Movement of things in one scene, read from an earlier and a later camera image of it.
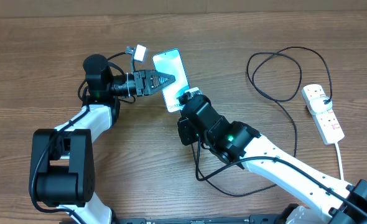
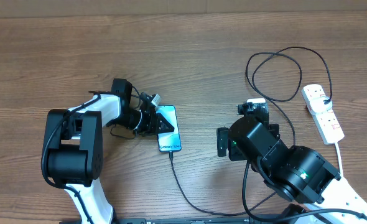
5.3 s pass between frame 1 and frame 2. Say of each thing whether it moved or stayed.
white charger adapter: stayed
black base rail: stayed
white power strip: stayed
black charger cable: moved
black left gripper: moved
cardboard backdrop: stayed
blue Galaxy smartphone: moved
